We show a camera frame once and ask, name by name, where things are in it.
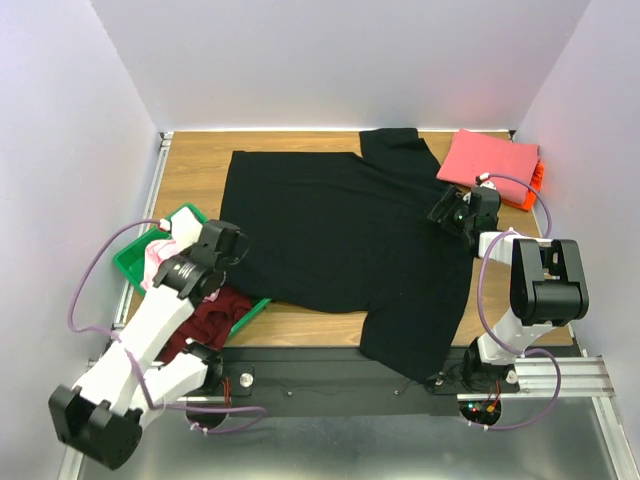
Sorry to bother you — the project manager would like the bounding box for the black t shirt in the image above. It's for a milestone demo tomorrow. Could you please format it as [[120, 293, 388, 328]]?
[[220, 128, 473, 383]]

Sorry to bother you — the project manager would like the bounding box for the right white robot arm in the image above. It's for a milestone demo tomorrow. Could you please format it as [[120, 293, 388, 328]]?
[[427, 182, 589, 395]]

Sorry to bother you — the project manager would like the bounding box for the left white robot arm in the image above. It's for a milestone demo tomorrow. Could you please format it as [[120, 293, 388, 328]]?
[[48, 218, 246, 470]]

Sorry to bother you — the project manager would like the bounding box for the folded coral t shirt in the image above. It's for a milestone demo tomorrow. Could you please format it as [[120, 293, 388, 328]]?
[[436, 129, 544, 190]]

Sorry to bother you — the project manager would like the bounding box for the folded orange t shirt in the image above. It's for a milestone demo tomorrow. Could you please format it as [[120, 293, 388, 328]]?
[[490, 161, 544, 211]]

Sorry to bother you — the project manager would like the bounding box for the pink t shirt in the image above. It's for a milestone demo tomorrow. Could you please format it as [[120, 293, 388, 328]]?
[[139, 238, 221, 304]]

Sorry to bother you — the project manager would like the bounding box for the dark red t shirt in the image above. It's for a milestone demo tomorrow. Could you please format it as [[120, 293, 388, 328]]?
[[157, 286, 253, 363]]

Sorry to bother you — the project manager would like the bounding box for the green plastic tray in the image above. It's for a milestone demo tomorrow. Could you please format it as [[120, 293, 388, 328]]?
[[113, 226, 270, 340]]

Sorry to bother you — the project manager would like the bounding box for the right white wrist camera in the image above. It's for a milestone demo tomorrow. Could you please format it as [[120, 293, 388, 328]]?
[[475, 172, 497, 190]]

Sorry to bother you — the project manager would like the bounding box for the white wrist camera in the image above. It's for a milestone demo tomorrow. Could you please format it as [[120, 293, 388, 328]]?
[[475, 172, 497, 190], [159, 206, 203, 250]]

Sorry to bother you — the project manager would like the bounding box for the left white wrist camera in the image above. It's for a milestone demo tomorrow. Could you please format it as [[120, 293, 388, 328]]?
[[159, 206, 203, 250]]

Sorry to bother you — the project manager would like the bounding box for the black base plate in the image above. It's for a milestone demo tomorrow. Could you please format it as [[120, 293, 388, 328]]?
[[183, 347, 518, 417]]

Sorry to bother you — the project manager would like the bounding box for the aluminium frame rail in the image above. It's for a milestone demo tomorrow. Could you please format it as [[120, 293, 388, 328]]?
[[58, 130, 621, 480]]

